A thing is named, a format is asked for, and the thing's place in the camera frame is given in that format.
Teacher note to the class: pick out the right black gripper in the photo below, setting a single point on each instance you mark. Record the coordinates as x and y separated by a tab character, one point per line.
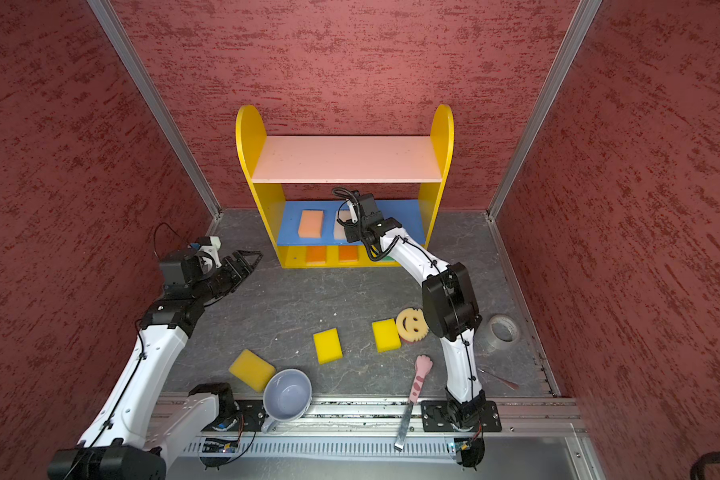
354	236

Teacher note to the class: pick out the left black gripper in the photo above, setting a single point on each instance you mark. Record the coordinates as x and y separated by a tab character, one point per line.
243	264

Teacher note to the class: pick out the beige pink sponge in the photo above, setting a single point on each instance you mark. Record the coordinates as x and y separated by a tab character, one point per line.
343	215

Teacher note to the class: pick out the orange sponge yellow base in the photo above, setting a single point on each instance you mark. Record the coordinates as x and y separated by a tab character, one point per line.
348	254
316	255

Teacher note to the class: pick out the salmon orange sponge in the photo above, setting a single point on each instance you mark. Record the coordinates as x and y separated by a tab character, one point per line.
311	224

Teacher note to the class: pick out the large yellow sponge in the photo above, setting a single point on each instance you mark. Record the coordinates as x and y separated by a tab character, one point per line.
252	370

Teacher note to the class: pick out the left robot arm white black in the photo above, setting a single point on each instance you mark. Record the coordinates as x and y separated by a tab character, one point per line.
117	444

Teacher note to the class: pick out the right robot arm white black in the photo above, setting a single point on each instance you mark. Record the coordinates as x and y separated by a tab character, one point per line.
449	303

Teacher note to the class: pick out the yellow shelf unit pink blue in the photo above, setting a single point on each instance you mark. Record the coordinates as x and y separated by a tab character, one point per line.
271	162

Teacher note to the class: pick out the smiley face yellow sponge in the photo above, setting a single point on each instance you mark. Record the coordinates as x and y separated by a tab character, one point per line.
411	325

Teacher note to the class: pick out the yellow square sponge right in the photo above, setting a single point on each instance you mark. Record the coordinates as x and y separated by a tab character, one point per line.
386	335

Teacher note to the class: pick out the yellow square sponge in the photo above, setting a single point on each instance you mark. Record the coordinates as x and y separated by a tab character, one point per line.
328	347
386	335

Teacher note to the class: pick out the yellow square sponge middle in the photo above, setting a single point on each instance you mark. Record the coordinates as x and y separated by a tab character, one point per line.
328	347

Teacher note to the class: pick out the grey blue mug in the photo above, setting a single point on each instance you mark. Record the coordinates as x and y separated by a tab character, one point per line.
286	398

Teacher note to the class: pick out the grey tape roll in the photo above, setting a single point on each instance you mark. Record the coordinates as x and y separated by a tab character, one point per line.
503	333

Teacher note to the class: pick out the small red stick tool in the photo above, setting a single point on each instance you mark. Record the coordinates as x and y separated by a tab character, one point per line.
513	386

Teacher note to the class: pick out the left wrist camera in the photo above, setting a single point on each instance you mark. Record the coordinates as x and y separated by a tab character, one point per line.
183	269

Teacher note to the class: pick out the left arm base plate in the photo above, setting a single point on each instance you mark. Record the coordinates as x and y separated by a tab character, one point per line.
249	415

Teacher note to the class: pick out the pink handled knife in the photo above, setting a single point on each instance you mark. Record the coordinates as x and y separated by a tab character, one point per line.
423	365

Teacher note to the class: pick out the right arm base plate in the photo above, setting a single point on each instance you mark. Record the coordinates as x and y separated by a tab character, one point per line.
445	416

